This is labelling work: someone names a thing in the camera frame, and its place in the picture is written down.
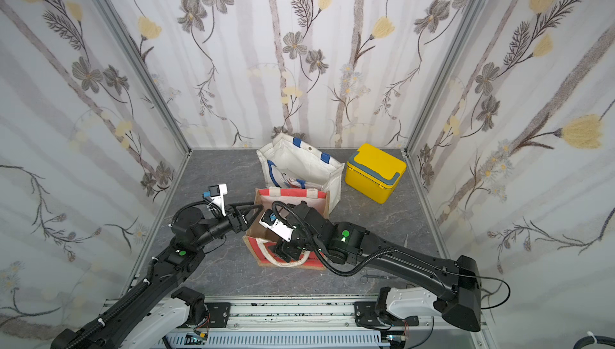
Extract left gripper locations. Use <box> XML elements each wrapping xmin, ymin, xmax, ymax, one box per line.
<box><xmin>191</xmin><ymin>200</ymin><xmax>262</xmax><ymax>251</ymax></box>

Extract red jute Christmas bag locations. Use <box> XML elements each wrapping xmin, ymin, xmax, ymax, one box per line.
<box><xmin>243</xmin><ymin>188</ymin><xmax>329</xmax><ymax>270</ymax></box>

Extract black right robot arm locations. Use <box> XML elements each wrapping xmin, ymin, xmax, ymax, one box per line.
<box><xmin>259</xmin><ymin>201</ymin><xmax>486</xmax><ymax>332</ymax></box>

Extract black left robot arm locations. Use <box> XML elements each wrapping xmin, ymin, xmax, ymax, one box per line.
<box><xmin>51</xmin><ymin>200</ymin><xmax>263</xmax><ymax>348</ymax></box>

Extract white Doraemon canvas bag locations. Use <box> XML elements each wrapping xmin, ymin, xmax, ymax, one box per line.
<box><xmin>256</xmin><ymin>134</ymin><xmax>344</xmax><ymax>211</ymax></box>

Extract black scissors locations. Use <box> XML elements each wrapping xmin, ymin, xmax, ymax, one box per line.
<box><xmin>360</xmin><ymin>270</ymin><xmax>394</xmax><ymax>283</ymax></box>

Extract yellow cooler box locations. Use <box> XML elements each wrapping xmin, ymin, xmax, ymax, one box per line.
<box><xmin>345</xmin><ymin>143</ymin><xmax>407</xmax><ymax>204</ymax></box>

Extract aluminium mounting rail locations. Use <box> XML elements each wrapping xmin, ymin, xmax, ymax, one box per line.
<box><xmin>90</xmin><ymin>295</ymin><xmax>491</xmax><ymax>349</ymax></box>

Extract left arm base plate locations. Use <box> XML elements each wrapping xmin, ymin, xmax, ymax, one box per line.
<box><xmin>204</xmin><ymin>303</ymin><xmax>232</xmax><ymax>328</ymax></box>

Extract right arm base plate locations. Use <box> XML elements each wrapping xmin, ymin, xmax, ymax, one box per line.
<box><xmin>354</xmin><ymin>301</ymin><xmax>420</xmax><ymax>331</ymax></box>

